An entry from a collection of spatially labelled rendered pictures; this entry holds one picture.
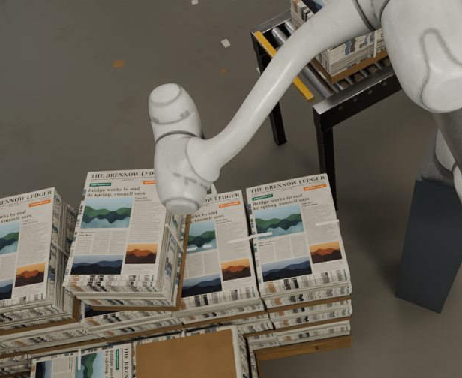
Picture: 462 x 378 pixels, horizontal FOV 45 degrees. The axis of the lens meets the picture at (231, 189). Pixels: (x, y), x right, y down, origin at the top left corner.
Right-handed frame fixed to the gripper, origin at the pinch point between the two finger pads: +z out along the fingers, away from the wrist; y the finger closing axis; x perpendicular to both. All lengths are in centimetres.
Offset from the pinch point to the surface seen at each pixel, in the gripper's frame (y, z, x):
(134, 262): 13.6, 8.9, -25.3
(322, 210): -4.4, 33.5, 30.7
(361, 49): -62, 25, 57
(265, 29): -95, 36, 24
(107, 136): -123, 115, -78
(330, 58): -58, 22, 45
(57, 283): 12, 16, -52
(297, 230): 1.1, 33.3, 21.3
